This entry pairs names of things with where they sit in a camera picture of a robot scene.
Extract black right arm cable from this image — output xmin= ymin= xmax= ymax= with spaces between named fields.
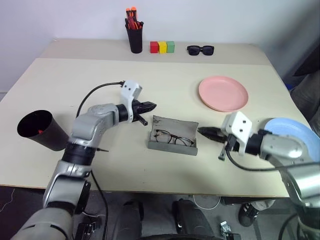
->
xmin=224 ymin=142 xmax=320 ymax=172

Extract black empty tipped cup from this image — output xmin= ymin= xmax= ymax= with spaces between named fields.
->
xmin=16 ymin=109 xmax=70 ymax=152

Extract grey glasses case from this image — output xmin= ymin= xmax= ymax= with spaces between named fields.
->
xmin=147 ymin=114 xmax=199 ymax=157

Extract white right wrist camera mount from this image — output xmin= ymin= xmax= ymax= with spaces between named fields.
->
xmin=221 ymin=111 xmax=254 ymax=157

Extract black shoe with white stripes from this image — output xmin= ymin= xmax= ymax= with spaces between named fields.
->
xmin=238 ymin=201 xmax=261 ymax=228

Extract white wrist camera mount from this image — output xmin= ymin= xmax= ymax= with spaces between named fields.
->
xmin=119 ymin=79 xmax=144 ymax=124
xmin=221 ymin=111 xmax=254 ymax=157

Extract pink plate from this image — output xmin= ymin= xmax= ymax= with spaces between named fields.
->
xmin=198 ymin=75 xmax=250 ymax=113

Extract light blue plate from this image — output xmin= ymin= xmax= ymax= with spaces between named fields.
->
xmin=264 ymin=117 xmax=320 ymax=164

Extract black sunglasses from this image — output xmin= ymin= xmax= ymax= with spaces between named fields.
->
xmin=186 ymin=45 xmax=215 ymax=57

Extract white cable loop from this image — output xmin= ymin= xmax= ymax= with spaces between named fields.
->
xmin=192 ymin=194 xmax=222 ymax=210

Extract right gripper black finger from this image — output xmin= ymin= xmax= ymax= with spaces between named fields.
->
xmin=197 ymin=126 xmax=222 ymax=136
xmin=202 ymin=132 xmax=226 ymax=144

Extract metal caster wheel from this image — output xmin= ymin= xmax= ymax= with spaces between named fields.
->
xmin=219 ymin=220 xmax=232 ymax=236

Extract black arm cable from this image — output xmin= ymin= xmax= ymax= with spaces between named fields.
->
xmin=76 ymin=80 xmax=126 ymax=240
xmin=224 ymin=142 xmax=320 ymax=172

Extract dark bar under table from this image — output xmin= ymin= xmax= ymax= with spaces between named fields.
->
xmin=222 ymin=197 xmax=276 ymax=206

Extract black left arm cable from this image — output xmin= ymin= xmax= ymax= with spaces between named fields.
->
xmin=76 ymin=80 xmax=126 ymax=240

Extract tortoiseshell frame eyeglasses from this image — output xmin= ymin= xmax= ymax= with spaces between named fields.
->
xmin=153 ymin=129 xmax=196 ymax=147

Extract dark grey rounded shape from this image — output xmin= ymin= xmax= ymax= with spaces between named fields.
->
xmin=116 ymin=199 xmax=145 ymax=239

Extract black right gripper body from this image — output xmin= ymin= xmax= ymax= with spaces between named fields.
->
xmin=218 ymin=129 xmax=235 ymax=161

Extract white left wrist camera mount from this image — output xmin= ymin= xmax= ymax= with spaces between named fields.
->
xmin=119 ymin=79 xmax=144 ymax=124

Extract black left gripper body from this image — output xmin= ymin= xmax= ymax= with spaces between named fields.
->
xmin=131 ymin=99 xmax=149 ymax=126

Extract black upright pen holder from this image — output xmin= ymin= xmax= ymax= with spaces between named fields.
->
xmin=125 ymin=23 xmax=144 ymax=54

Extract black electronic device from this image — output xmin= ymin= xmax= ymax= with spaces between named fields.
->
xmin=74 ymin=221 xmax=101 ymax=240

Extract black rounded shape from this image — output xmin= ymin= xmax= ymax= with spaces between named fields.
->
xmin=171 ymin=198 xmax=216 ymax=238

